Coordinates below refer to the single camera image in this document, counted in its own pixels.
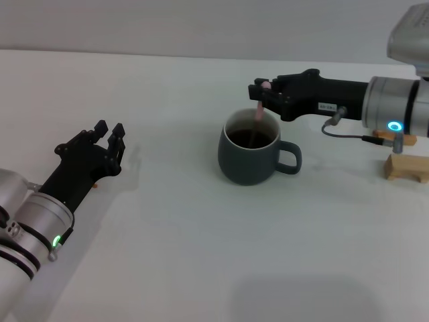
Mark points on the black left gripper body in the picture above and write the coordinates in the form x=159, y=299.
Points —
x=80, y=172

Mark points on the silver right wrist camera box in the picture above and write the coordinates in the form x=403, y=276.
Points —
x=412, y=40

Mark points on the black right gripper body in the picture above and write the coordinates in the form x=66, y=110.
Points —
x=311, y=94

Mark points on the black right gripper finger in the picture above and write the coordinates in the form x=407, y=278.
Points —
x=271, y=97
x=272, y=84

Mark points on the dark grey ceramic mug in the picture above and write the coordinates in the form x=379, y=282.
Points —
x=248, y=164

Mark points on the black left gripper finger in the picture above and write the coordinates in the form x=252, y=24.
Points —
x=116, y=144
x=83, y=139

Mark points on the light wooden block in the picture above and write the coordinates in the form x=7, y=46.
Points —
x=402, y=166

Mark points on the reddish brown wooden block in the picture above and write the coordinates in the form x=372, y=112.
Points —
x=410, y=140

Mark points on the dark coffee liquid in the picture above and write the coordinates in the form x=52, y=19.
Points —
x=238, y=138

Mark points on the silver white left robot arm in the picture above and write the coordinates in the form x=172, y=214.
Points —
x=33, y=224

